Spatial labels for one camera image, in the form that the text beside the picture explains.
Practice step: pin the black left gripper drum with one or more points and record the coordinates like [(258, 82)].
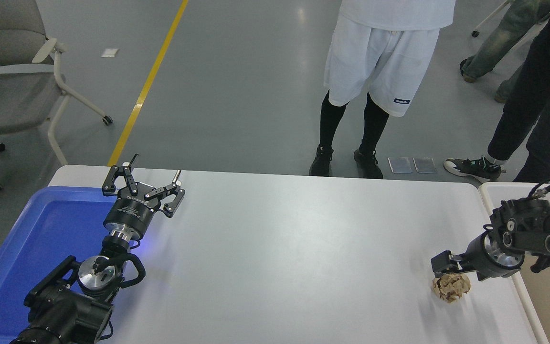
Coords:
[(132, 215)]

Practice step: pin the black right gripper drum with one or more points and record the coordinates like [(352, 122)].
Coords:
[(478, 255)]

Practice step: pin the tan paper ball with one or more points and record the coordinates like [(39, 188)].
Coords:
[(451, 288)]

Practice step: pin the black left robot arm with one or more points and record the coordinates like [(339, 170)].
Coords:
[(65, 310)]

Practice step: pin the blue plastic tray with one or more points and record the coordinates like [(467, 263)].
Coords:
[(41, 239)]

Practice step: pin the yellow floor tape line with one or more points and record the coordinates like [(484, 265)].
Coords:
[(146, 86)]

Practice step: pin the grey floor plate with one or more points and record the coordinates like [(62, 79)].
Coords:
[(400, 165), (425, 165)]

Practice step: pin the person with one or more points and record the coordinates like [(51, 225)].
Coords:
[(533, 105), (380, 52), (499, 43)]

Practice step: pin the white chair leg with caster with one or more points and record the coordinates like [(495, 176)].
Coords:
[(487, 20)]

